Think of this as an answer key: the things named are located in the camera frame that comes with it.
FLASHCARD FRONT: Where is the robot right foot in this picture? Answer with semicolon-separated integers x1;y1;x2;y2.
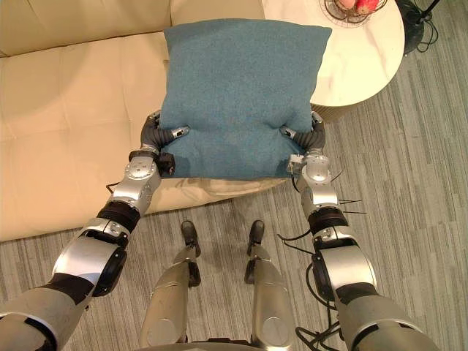
248;219;265;254

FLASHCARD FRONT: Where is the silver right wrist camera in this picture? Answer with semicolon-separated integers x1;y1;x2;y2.
287;153;306;180

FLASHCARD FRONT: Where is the round white marble table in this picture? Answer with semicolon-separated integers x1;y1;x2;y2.
263;0;406;127

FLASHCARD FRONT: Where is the beige leather sofa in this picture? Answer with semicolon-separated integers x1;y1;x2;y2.
0;0;290;244

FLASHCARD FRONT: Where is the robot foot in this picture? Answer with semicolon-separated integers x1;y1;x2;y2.
181;219;200;257
248;219;265;254

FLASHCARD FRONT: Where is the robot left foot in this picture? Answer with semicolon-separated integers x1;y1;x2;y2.
181;219;200;257

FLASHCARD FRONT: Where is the large teal cushion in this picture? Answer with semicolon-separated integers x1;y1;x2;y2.
159;20;333;181

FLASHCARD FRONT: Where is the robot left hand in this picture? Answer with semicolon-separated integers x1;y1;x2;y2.
140;111;191;154

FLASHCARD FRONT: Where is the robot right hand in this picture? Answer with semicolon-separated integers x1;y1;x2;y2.
279;112;326;150

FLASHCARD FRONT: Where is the black wire fruit basket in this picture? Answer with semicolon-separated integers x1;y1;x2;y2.
318;0;396;27

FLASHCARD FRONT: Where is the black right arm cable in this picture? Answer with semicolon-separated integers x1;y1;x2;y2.
276;233;341;351

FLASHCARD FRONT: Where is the red apple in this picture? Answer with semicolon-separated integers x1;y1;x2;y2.
355;0;380;15

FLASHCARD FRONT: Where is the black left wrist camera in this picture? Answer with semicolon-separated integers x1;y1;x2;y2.
156;153;177;179

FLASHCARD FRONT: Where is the black lamp cable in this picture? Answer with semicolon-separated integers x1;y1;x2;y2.
416;0;440;53

